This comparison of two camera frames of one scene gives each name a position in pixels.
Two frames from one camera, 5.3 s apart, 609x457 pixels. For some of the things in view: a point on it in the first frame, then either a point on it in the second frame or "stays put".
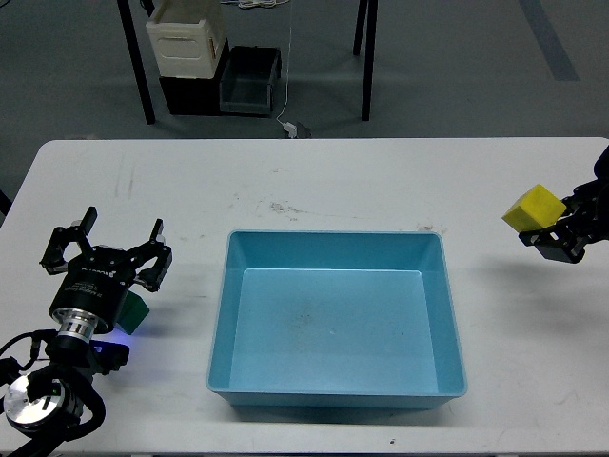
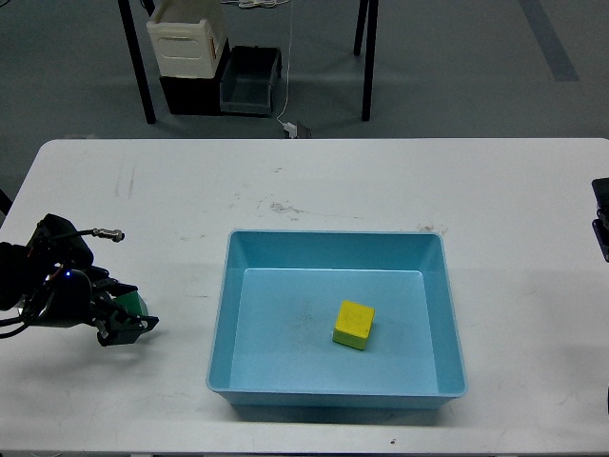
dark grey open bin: x=246 y=83 stays put
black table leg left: x=137 y=61 stays put
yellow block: x=536 y=208 to x=353 y=324
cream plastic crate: x=186 y=37 stays put
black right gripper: x=588 y=208 to x=600 y=225
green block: x=133 y=312 stays put
